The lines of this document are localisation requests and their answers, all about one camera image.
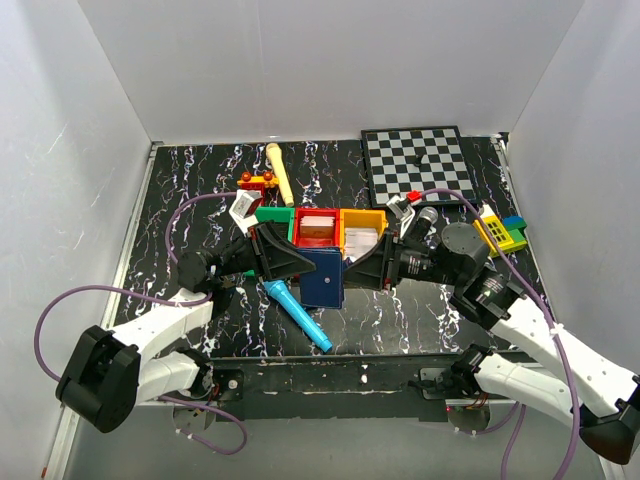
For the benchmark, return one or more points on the black toy microphone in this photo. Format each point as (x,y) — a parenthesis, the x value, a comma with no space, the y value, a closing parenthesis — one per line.
(422,224)

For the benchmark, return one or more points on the yellow plastic bin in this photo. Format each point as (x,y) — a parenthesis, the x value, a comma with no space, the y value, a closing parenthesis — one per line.
(361,218)

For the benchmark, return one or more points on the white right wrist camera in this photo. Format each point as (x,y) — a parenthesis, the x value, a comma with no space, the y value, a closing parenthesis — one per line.
(404,211)

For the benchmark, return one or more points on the red plastic bin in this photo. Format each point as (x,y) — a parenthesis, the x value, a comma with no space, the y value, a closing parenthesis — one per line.
(299,212)

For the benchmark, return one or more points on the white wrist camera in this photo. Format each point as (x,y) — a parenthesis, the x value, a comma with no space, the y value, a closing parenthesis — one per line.
(404,211)
(243,209)

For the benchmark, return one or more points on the yellow green toy brick house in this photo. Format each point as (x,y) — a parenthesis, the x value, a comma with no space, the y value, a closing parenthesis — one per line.
(507,233)

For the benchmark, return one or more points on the red toy brick house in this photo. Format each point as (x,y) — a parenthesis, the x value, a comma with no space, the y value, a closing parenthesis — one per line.
(260,183)

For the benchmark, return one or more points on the green plastic bin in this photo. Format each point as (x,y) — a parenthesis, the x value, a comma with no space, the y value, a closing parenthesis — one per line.
(281,217)

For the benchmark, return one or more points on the black grey chessboard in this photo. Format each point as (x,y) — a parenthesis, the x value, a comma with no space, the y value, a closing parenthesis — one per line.
(390,169)

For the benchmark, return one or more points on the white cards in yellow bin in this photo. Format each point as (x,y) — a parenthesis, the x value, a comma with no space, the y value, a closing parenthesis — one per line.
(358,241)

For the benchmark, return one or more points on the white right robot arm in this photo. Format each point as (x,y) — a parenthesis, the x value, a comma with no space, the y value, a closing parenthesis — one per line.
(579,388)

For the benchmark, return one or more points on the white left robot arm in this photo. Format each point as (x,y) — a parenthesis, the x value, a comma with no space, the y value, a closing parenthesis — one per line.
(112,371)

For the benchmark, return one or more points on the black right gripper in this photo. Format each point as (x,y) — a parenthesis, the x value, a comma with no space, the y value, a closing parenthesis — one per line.
(389,259)

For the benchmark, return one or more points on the light blue toy microphone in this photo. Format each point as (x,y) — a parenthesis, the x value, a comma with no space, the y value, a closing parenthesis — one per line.
(279,291)

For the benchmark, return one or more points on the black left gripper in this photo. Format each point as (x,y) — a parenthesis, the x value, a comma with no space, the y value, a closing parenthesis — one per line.
(257,253)

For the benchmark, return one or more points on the cream toy microphone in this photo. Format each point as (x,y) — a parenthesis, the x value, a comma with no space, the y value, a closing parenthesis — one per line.
(274,155)

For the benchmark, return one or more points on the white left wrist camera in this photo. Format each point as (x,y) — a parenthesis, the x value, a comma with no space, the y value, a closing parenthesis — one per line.
(243,209)

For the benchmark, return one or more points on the navy blue card holder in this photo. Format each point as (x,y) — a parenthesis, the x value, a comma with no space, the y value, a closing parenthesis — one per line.
(323,287)

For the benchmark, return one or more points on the cards in red bin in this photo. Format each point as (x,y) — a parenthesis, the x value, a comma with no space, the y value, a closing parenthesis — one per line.
(316,231)

